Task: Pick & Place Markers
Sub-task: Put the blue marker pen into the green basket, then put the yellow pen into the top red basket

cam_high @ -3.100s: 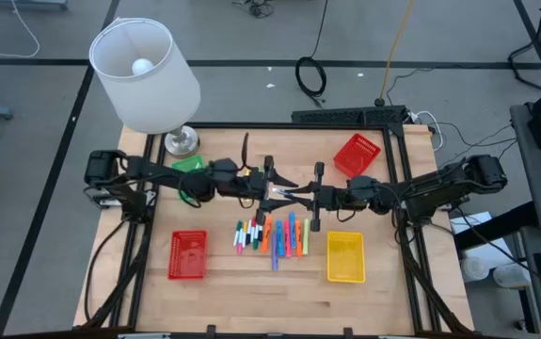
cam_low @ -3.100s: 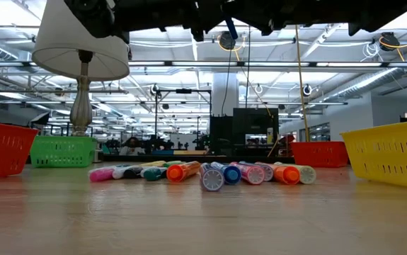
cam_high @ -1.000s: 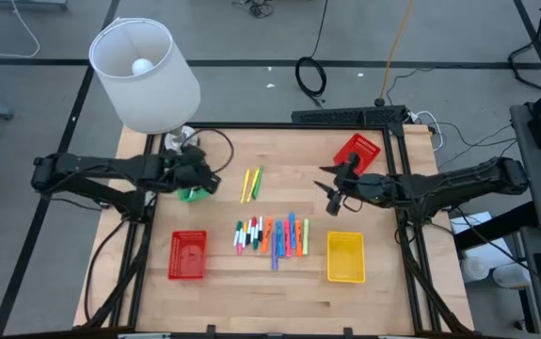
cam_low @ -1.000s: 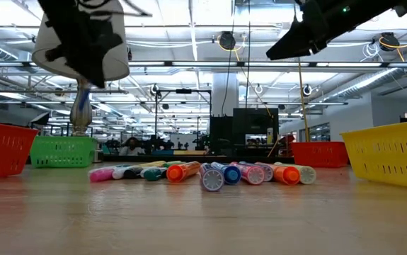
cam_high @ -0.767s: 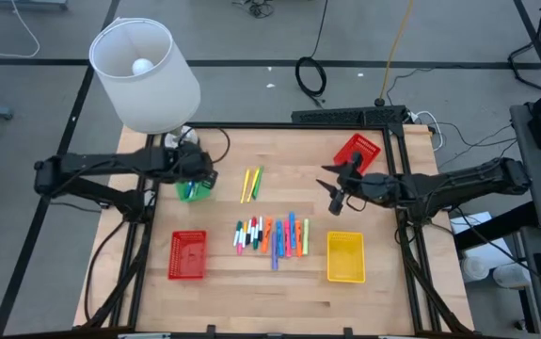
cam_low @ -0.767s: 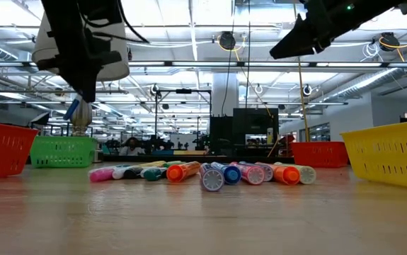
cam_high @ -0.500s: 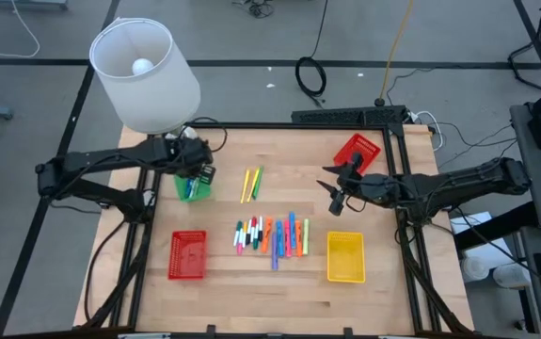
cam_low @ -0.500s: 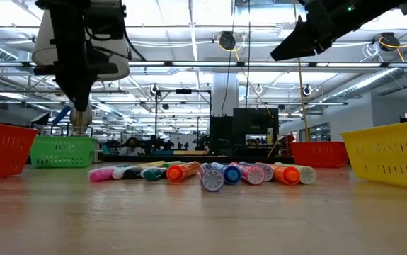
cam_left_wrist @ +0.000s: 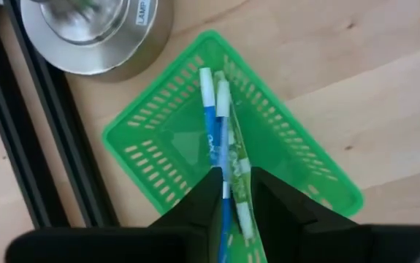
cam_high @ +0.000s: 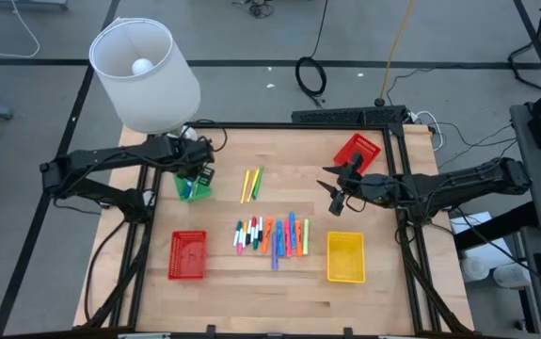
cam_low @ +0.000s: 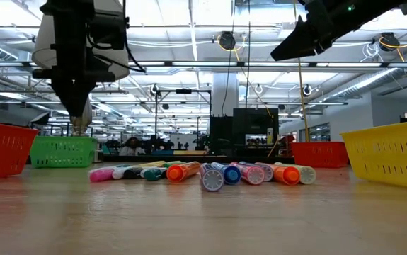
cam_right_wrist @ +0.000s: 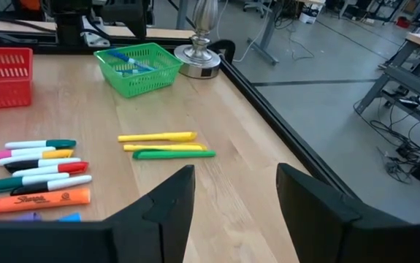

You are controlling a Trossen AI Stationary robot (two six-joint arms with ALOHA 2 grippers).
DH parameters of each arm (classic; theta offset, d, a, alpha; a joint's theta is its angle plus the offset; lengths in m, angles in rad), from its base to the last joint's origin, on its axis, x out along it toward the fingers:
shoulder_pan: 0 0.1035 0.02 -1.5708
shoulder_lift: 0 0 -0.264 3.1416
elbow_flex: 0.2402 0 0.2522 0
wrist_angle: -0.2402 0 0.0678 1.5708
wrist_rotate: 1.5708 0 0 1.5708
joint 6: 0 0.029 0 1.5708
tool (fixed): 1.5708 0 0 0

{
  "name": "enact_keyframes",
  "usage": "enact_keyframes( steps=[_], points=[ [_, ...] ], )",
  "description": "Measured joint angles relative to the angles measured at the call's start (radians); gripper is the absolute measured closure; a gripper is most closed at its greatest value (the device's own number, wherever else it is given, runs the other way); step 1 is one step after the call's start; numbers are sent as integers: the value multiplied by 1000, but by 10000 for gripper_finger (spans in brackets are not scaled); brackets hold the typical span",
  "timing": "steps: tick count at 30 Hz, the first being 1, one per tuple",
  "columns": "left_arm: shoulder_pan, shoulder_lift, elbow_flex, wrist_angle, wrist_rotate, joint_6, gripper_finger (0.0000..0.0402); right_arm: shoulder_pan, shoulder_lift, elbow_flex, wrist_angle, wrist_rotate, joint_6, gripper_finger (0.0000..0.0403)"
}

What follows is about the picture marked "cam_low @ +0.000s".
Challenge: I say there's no white shade silver table lamp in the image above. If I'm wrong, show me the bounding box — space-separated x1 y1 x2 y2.
32 0 130 138

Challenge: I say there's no pink-capped thin marker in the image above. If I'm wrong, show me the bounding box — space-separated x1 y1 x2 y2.
88 166 119 183

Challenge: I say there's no purple fat marker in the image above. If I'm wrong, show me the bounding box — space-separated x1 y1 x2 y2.
199 162 225 193

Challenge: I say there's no black aluminium table frame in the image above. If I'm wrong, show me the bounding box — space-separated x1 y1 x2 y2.
25 154 351 165

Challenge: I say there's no pale yellow-green highlighter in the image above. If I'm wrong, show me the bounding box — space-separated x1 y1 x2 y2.
275 161 317 186

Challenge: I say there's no pink fat marker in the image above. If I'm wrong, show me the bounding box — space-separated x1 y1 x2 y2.
230 161 266 186

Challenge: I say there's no red plastic basket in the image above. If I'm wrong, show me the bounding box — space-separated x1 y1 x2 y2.
0 120 40 182
290 141 349 169

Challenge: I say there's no black metal frame stand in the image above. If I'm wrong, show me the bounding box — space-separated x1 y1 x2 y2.
154 88 213 152

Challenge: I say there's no orange fat marker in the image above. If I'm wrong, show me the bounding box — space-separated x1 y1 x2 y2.
256 161 301 186
166 161 201 183

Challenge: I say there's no black hanging cable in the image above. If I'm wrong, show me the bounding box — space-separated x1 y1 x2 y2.
246 0 252 109

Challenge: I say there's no teal-capped thin marker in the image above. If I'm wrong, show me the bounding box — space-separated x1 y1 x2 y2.
139 166 168 182

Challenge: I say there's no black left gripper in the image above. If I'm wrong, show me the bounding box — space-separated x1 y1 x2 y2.
32 13 116 119

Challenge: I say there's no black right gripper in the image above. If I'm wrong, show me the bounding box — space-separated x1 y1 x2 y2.
270 0 370 62

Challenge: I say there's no yellow plastic basket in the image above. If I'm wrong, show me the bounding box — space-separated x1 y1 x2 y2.
340 118 407 192

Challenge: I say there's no person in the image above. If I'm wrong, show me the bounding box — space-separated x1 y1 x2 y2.
119 136 147 157

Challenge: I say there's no green plastic basket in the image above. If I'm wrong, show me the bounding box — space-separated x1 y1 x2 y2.
29 136 98 169

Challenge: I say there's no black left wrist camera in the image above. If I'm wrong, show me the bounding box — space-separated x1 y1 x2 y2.
88 10 130 50

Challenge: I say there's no yellow hanging cable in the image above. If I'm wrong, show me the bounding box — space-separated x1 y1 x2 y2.
292 0 311 142

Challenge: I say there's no black ceiling cable reel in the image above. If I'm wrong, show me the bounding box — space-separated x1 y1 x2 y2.
379 31 401 52
217 30 238 51

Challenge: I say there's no silver ventilation duct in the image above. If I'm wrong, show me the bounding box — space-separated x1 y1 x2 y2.
325 66 404 103

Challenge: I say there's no black equipment cabinet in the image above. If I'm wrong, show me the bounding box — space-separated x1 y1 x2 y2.
209 107 280 157

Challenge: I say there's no black-capped thin marker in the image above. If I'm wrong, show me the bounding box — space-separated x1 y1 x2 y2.
113 165 144 180

